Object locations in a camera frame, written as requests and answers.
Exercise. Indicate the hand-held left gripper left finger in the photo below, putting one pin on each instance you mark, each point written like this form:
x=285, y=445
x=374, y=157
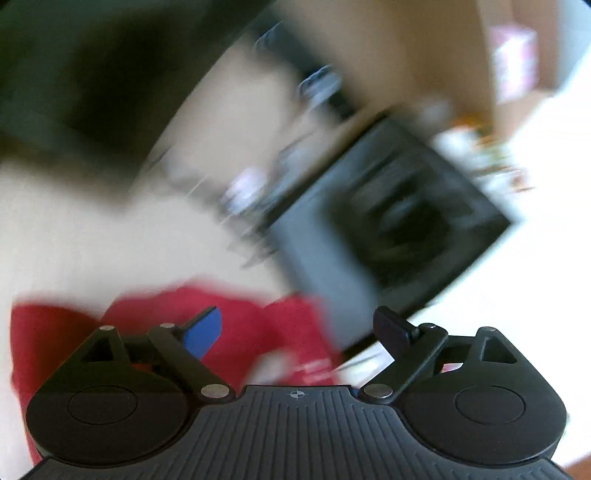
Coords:
x=203, y=330

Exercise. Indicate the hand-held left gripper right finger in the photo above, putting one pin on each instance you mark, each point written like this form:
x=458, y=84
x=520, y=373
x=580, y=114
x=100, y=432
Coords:
x=392, y=330

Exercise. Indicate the red fleece garment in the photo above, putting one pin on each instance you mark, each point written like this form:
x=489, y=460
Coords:
x=258, y=332

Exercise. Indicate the black computer monitor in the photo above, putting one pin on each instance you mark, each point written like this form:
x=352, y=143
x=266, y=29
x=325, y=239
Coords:
x=92, y=69

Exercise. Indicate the pink box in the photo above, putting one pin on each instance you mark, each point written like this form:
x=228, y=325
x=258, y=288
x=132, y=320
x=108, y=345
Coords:
x=512, y=60

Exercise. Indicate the black socket rail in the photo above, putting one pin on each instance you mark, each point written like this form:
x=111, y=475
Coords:
x=318, y=83

